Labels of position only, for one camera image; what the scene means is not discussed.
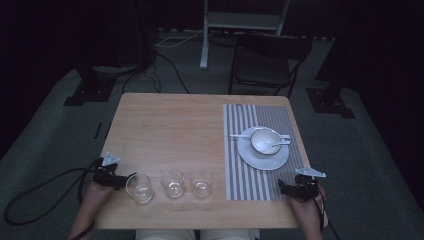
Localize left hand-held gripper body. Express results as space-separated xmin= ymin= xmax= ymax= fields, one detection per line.
xmin=92 ymin=151 xmax=130 ymax=191

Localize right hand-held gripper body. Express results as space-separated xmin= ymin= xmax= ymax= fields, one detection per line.
xmin=283 ymin=167 xmax=328 ymax=203

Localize clear drinking glass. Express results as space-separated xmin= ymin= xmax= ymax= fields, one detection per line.
xmin=125 ymin=173 xmax=155 ymax=205
xmin=190 ymin=170 xmax=214 ymax=199
xmin=160 ymin=169 xmax=186 ymax=199

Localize person's left hand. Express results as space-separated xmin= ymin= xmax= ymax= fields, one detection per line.
xmin=84 ymin=180 xmax=115 ymax=205

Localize person's right hand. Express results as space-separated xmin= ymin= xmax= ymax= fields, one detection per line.
xmin=288 ymin=194 xmax=330 ymax=229

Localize white round plate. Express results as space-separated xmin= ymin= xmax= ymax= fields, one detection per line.
xmin=236 ymin=127 xmax=291 ymax=172

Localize grey striped placemat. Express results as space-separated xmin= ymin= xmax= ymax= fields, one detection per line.
xmin=222 ymin=103 xmax=310 ymax=202

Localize white bowl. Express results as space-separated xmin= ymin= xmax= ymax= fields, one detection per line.
xmin=249 ymin=128 xmax=284 ymax=156

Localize black floor tape strips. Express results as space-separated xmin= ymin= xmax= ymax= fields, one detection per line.
xmin=93 ymin=122 xmax=112 ymax=141

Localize black stand base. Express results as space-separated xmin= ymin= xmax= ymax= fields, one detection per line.
xmin=62 ymin=64 xmax=118 ymax=108
xmin=305 ymin=36 xmax=357 ymax=120

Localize person's light trousers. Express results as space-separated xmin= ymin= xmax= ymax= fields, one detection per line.
xmin=134 ymin=228 xmax=261 ymax=240

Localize black folding chair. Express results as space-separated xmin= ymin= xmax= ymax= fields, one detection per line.
xmin=227 ymin=33 xmax=314 ymax=100

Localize white metal stand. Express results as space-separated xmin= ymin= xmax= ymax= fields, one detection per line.
xmin=199 ymin=0 xmax=292 ymax=70

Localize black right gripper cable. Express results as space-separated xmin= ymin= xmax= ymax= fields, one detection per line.
xmin=312 ymin=184 xmax=342 ymax=240

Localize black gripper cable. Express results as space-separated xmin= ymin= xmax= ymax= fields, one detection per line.
xmin=312 ymin=184 xmax=342 ymax=240
xmin=3 ymin=159 xmax=101 ymax=227

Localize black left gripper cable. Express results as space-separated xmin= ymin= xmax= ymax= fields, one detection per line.
xmin=3 ymin=159 xmax=101 ymax=227

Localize black floor cable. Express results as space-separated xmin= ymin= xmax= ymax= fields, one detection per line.
xmin=120 ymin=49 xmax=192 ymax=95

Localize white floor cable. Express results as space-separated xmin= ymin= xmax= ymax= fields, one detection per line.
xmin=154 ymin=29 xmax=205 ymax=48

